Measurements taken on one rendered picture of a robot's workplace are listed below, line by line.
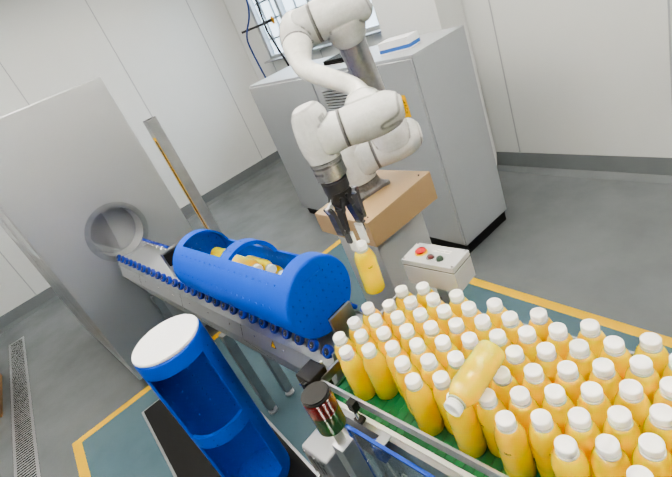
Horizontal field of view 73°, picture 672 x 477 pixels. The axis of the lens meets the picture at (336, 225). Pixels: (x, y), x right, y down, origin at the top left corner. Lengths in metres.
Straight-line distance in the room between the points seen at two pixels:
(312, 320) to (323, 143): 0.62
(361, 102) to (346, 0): 0.51
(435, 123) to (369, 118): 1.82
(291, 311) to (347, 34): 0.93
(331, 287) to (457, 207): 1.79
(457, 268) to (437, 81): 1.74
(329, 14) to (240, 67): 5.49
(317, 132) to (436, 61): 1.89
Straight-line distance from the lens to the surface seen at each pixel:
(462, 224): 3.26
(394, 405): 1.37
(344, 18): 1.61
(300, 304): 1.47
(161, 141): 2.71
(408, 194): 1.91
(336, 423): 1.01
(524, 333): 1.20
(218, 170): 6.85
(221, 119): 6.87
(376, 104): 1.17
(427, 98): 2.91
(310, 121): 1.16
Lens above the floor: 1.92
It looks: 26 degrees down
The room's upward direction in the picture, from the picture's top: 23 degrees counter-clockwise
